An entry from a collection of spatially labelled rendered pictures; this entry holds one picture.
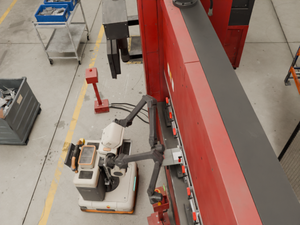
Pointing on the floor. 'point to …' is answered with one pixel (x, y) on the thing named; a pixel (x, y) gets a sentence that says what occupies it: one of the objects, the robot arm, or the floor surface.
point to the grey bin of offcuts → (16, 110)
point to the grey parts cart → (64, 35)
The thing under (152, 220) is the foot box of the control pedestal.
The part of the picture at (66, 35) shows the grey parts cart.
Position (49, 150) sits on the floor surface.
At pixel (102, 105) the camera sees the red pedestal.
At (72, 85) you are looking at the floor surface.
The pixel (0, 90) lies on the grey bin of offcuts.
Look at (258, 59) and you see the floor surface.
